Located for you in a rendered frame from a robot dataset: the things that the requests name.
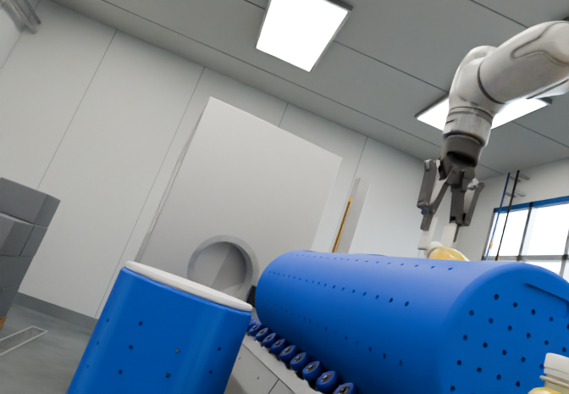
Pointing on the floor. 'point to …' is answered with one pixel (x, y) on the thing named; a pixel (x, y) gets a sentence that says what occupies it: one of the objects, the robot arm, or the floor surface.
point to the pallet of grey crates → (20, 235)
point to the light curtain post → (345, 235)
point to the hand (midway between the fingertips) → (437, 237)
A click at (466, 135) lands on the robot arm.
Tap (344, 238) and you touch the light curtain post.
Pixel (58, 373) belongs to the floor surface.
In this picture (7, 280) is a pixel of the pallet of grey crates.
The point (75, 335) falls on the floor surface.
